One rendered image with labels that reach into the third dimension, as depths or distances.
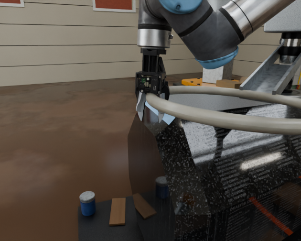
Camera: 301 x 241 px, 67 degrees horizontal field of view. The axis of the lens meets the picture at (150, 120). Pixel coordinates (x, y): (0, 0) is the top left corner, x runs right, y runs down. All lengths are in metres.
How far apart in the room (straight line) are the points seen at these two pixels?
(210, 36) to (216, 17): 0.04
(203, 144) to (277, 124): 0.43
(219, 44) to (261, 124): 0.20
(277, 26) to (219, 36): 0.69
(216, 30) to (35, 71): 6.52
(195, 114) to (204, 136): 0.42
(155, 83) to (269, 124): 0.30
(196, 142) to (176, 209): 0.24
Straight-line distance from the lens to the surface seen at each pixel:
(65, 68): 6.91
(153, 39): 0.60
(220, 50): 0.54
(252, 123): 0.44
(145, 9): 0.61
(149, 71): 0.61
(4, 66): 6.99
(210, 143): 0.86
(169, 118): 0.89
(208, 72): 2.05
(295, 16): 1.19
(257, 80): 1.05
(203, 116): 0.44
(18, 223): 1.85
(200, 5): 0.52
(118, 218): 1.63
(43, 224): 1.77
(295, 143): 1.12
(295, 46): 1.25
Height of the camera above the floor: 1.14
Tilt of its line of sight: 20 degrees down
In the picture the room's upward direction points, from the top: straight up
